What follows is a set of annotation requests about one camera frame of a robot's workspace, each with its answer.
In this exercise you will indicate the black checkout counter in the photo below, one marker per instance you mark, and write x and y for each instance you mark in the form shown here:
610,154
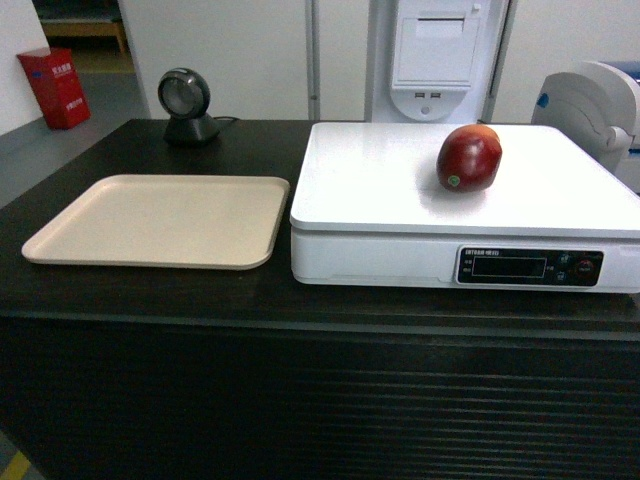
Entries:
125,373

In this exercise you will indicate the white label printer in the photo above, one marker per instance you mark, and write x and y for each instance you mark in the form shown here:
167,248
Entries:
596,105

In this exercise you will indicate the white checkout scale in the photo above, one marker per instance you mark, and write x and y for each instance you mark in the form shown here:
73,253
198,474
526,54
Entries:
369,210

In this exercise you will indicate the red fire extinguisher box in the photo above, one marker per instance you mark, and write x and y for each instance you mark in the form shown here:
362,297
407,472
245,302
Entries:
55,83

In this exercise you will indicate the white receipt printer kiosk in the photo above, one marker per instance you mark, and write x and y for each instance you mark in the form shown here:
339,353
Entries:
432,61

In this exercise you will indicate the beige plastic tray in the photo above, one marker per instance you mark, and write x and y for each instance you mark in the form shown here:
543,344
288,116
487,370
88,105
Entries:
169,221

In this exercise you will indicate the black barcode scanner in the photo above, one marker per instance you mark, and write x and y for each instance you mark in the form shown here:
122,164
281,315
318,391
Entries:
185,96

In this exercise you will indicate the dark red mango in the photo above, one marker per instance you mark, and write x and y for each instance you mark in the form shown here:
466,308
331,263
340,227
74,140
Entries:
469,159

